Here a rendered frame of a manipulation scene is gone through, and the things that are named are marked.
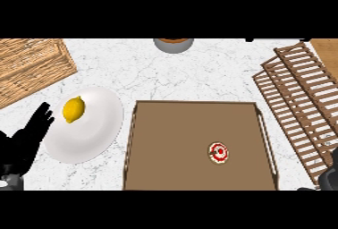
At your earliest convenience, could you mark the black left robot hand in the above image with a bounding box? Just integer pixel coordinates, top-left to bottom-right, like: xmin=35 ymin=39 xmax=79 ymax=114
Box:
xmin=0 ymin=101 xmax=56 ymax=178

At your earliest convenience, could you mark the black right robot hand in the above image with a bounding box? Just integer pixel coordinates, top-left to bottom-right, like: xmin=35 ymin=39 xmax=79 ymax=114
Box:
xmin=296 ymin=147 xmax=338 ymax=191

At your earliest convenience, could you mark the brown wooden tiered shelf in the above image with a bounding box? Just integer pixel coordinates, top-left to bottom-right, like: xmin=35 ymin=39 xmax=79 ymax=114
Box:
xmin=251 ymin=41 xmax=338 ymax=186

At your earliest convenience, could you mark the brown wooden tray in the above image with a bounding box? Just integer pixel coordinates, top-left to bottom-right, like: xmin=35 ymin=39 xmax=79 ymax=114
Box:
xmin=121 ymin=99 xmax=280 ymax=191

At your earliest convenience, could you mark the white oval plate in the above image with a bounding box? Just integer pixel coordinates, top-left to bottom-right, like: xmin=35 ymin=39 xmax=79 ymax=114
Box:
xmin=43 ymin=86 xmax=125 ymax=165

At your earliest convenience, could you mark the yellow lemon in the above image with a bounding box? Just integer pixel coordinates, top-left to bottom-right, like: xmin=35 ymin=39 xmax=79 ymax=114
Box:
xmin=60 ymin=95 xmax=87 ymax=124

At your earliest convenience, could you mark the woven wicker basket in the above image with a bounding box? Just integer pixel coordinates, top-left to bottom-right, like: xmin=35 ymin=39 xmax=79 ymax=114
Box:
xmin=0 ymin=38 xmax=79 ymax=110

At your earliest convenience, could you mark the pale wooden board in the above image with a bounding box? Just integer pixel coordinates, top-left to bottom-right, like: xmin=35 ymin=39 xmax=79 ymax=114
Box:
xmin=308 ymin=38 xmax=338 ymax=81

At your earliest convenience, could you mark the grey pot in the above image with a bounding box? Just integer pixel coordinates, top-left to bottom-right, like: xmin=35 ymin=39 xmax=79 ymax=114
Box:
xmin=152 ymin=38 xmax=195 ymax=55

